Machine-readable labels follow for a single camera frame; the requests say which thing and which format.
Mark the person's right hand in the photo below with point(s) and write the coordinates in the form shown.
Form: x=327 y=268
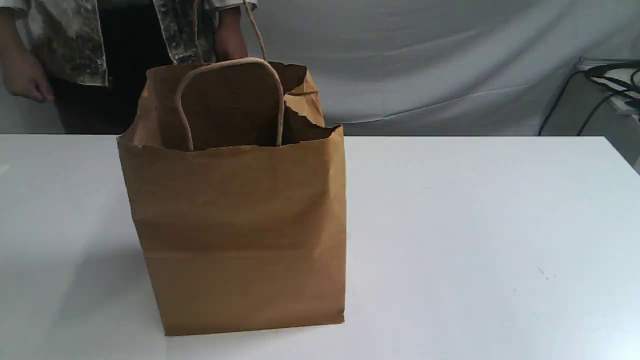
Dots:
x=24 y=76

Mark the person's left hand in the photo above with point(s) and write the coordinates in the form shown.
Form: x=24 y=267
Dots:
x=226 y=49

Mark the brown paper bag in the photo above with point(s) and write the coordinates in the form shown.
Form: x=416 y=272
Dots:
x=237 y=190

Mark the person's right forearm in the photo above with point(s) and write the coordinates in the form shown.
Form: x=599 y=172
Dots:
x=10 y=39

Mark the grey side table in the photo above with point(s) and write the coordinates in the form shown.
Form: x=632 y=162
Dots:
x=599 y=98

